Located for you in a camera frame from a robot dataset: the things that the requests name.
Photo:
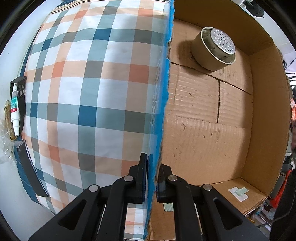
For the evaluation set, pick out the clear plastic wrapper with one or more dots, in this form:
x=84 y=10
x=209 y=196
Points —
x=7 y=145

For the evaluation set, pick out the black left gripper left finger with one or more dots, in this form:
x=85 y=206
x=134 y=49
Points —
x=98 y=213

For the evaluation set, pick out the black plastic bracket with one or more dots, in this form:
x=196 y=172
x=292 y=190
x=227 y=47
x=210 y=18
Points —
x=20 y=82

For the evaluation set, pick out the gold tin with perforated insert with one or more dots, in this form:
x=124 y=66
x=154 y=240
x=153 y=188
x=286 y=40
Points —
x=213 y=49

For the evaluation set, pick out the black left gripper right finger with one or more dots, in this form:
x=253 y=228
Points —
x=202 y=213

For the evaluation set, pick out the plaid checkered cloth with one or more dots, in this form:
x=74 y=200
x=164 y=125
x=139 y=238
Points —
x=92 y=72

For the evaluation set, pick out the white glue tube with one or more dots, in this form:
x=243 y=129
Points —
x=15 y=113

